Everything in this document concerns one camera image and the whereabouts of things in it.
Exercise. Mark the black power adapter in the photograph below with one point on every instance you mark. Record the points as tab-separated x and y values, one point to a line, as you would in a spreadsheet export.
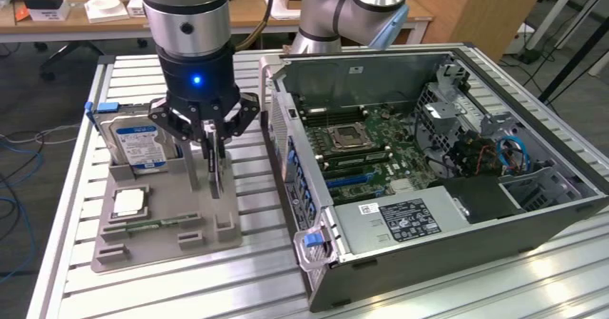
528	58

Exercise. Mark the black plastic cover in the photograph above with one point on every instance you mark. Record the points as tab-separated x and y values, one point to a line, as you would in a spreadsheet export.
480	197

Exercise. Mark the grey power supply unit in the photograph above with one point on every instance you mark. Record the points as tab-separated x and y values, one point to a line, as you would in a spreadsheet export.
361	233

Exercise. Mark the blue case latch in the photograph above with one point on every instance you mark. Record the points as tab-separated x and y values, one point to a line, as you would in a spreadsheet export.
313	240

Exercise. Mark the white box with round insert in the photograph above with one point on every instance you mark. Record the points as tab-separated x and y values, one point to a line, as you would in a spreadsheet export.
107	12

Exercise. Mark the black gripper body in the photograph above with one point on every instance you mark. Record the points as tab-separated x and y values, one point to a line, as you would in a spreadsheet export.
200	80

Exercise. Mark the white pedestal box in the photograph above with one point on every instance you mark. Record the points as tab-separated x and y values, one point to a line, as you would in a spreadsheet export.
518	40

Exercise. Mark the grey parts rack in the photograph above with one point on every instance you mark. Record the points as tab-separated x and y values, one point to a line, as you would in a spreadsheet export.
167	197

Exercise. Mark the black office chair base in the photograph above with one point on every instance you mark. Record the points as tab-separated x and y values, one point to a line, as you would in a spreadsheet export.
61	53

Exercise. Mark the white box black lid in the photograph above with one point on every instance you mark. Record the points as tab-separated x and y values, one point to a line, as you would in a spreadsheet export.
47	14

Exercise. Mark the green graphics card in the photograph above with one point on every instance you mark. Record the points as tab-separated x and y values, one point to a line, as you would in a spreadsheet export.
217	176

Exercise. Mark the wooden cabinet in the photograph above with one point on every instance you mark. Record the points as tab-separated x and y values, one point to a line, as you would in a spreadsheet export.
518	12

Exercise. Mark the small white box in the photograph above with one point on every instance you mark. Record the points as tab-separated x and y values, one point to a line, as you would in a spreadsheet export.
132	10

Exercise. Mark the hard disk with blue caddy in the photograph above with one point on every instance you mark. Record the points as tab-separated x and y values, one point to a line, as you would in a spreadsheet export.
135	147

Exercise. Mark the black stand pole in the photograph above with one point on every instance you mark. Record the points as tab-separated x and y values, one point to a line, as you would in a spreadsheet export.
553	83

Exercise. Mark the installed RAM stick white label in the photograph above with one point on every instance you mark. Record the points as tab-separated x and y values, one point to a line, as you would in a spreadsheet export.
356	159

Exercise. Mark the green motherboard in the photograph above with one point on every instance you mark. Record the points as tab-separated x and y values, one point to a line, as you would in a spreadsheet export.
380	144

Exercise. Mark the silver chipset heatsink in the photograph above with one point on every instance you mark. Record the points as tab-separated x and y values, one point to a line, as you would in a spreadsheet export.
402	185

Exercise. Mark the grey open disk bay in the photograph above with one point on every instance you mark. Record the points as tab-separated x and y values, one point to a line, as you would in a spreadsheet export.
542	194

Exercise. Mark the green RAM stick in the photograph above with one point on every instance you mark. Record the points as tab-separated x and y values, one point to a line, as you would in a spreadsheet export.
152	223

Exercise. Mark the perforated metal disk bay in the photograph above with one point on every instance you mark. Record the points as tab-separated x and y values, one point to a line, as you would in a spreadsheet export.
434	133

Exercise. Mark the silver CPU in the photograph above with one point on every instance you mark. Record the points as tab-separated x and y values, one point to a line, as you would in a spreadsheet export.
129	202

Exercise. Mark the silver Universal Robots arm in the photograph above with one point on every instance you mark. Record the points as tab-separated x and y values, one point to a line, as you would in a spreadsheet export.
191	12

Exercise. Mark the flat white box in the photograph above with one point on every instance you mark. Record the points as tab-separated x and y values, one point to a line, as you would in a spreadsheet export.
288	12

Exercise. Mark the orange card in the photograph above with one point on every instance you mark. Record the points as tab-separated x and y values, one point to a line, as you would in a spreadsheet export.
21	14

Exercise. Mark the metal CPU socket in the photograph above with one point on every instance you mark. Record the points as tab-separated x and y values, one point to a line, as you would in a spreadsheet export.
349	137

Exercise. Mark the blue expansion slot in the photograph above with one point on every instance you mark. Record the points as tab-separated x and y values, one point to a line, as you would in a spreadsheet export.
349	180

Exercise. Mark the open black PC case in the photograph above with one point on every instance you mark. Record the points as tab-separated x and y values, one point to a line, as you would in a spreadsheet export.
428	272

